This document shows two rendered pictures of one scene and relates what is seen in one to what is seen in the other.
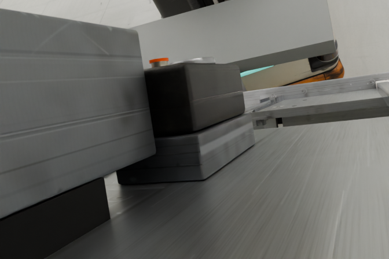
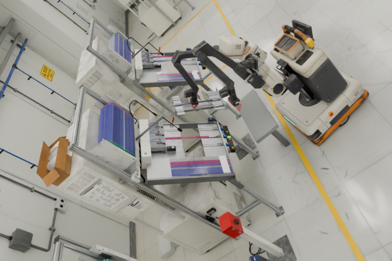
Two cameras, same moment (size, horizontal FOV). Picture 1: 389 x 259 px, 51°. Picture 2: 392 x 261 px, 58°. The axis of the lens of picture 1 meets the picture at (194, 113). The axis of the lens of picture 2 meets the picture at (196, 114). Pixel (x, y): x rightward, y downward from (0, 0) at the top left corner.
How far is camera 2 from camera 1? 2.97 m
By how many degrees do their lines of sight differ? 60
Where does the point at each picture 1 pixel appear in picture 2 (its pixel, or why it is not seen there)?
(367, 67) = (333, 149)
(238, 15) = (261, 116)
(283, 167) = (168, 155)
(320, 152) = (172, 155)
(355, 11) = (364, 126)
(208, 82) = (170, 149)
